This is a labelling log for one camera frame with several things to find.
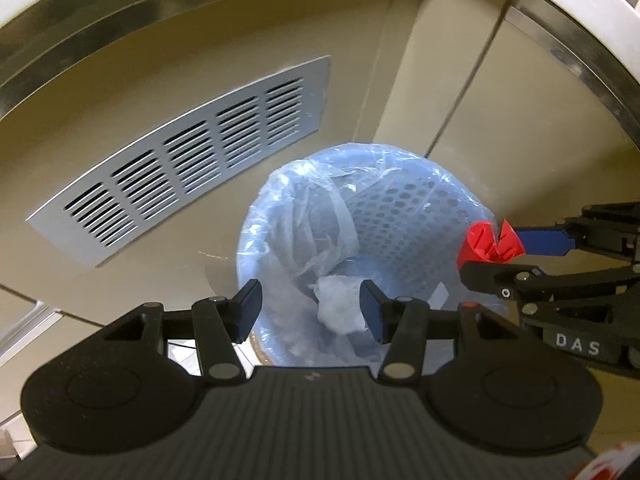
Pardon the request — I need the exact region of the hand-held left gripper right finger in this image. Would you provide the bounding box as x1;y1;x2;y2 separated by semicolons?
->
360;280;523;387

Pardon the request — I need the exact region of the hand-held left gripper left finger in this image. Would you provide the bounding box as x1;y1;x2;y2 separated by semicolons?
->
102;279;263;387

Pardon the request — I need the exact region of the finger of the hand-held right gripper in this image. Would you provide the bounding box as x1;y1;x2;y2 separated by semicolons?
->
517;204;640;261
460;261;640;313

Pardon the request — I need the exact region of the white lined waste basket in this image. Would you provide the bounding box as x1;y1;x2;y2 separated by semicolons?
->
235;144;511;367

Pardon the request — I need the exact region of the white perforated plastic waste basket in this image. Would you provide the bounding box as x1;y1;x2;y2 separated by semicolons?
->
235;144;511;367

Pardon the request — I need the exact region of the white crumpled tissue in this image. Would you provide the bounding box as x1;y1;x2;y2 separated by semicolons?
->
312;275;369;336

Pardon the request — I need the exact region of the red and white packet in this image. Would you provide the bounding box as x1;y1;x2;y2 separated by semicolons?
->
575;439;640;480

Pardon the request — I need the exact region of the grey cabinet vent grille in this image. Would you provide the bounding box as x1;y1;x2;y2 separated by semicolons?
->
26;55;333;267

